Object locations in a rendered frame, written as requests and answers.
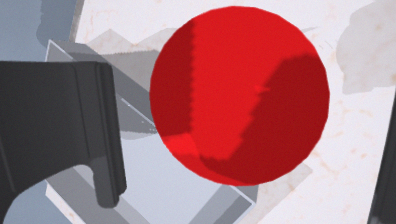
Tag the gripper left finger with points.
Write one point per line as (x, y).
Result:
(54, 116)

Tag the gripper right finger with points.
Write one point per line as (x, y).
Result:
(383, 206)

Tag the grey tray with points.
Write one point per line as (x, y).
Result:
(160, 190)

